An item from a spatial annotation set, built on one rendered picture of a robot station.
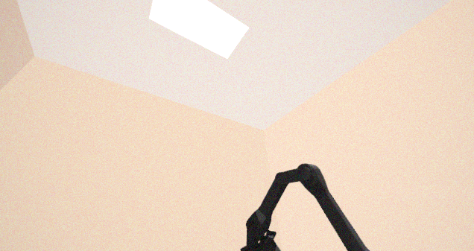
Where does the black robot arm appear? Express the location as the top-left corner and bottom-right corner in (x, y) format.
(240, 163), (369, 251)

